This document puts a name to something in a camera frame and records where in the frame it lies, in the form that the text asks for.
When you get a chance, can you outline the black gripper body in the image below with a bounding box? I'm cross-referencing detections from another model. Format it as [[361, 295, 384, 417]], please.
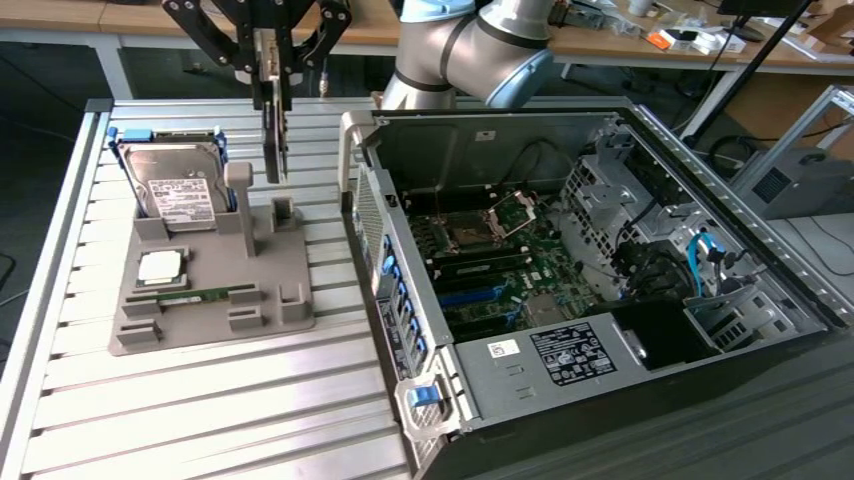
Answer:
[[212, 0, 321, 47]]

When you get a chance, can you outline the graphics card with metal bracket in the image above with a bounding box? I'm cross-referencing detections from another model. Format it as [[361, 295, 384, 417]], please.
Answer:
[[253, 27, 293, 185]]

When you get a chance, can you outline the blue disk caddy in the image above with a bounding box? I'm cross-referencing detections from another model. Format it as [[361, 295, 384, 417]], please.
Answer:
[[105, 127, 240, 217]]

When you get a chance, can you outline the silver hard disk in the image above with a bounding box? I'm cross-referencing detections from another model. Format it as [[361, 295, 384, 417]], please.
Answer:
[[123, 143, 222, 234]]

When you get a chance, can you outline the CPU socket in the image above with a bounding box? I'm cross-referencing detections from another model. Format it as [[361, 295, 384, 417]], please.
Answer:
[[441, 212, 500, 250]]

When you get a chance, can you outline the metal socket cover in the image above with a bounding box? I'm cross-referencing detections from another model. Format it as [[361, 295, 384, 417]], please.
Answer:
[[481, 191, 538, 237]]

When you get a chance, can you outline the silver CPU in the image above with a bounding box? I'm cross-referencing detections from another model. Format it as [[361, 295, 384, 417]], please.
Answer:
[[134, 249, 187, 288]]

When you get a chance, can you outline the cluttered wooden desk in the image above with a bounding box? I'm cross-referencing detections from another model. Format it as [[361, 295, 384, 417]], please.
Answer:
[[550, 0, 854, 121]]

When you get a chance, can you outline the black RAM stick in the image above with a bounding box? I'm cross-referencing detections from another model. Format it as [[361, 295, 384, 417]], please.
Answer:
[[430, 251, 533, 280]]

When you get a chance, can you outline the green RAM stick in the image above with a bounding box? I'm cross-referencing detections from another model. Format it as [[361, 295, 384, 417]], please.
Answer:
[[123, 282, 257, 306]]

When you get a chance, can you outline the metal disk bay cage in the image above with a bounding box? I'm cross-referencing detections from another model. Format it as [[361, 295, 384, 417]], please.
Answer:
[[557, 143, 676, 254]]

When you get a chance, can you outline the green motherboard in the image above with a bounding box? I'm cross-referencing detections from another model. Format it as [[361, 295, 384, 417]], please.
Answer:
[[404, 192, 605, 342]]

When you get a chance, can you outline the grey parts rack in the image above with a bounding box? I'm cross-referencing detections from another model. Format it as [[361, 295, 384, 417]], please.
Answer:
[[107, 160, 317, 357]]

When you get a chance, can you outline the black monitor stand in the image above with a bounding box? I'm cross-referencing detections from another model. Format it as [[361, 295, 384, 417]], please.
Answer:
[[715, 0, 767, 42]]

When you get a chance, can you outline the black tripod pole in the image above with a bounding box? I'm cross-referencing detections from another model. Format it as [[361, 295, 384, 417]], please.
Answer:
[[677, 0, 820, 147]]

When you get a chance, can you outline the grey power supply unit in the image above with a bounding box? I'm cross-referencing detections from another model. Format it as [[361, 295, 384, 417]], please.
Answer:
[[452, 312, 653, 422]]

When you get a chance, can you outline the open black PC case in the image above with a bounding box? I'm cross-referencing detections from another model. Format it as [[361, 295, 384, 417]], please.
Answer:
[[337, 97, 854, 480]]

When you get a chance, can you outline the grey computer tower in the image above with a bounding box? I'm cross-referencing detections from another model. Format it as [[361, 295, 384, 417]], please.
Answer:
[[728, 146, 854, 221]]

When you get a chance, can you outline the wooden desk with white frame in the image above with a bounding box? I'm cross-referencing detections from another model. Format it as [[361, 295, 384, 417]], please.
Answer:
[[0, 0, 401, 101]]

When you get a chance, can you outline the blue wire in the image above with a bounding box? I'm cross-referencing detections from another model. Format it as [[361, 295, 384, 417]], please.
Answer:
[[684, 228, 727, 297]]

